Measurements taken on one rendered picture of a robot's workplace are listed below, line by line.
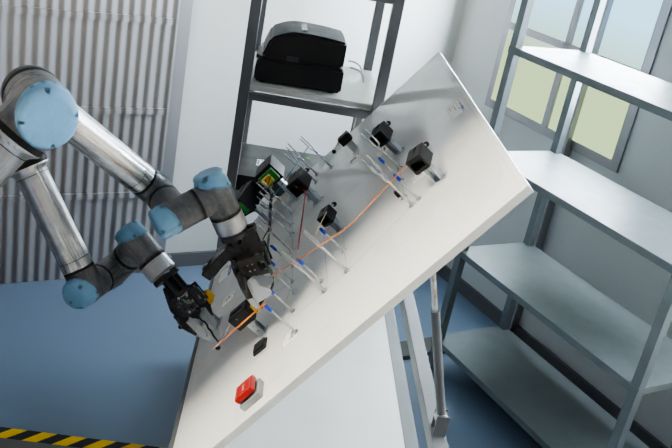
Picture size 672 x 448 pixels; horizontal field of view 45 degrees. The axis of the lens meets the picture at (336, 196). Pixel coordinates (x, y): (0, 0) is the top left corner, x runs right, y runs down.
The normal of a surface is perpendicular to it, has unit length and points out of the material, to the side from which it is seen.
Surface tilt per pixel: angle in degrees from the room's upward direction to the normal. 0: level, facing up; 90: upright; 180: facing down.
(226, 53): 90
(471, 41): 90
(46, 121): 84
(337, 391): 0
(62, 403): 0
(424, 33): 90
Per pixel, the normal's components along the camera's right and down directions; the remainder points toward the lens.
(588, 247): -0.87, 0.04
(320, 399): 0.18, -0.91
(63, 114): 0.60, 0.30
